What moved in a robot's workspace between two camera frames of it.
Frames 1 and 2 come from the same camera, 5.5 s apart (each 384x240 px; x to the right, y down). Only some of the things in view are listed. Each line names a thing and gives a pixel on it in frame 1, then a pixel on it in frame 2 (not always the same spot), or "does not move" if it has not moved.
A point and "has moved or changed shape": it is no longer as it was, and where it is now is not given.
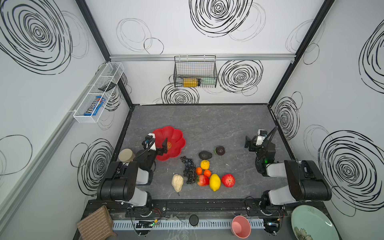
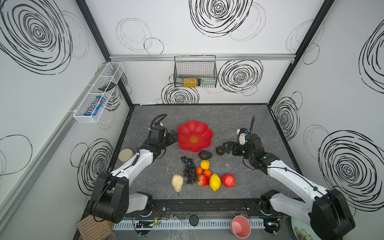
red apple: x=228 y=180 does not move
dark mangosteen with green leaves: x=219 y=150 does not move
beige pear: x=177 y=182 does not move
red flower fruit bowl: x=175 y=142 has moved or changed shape
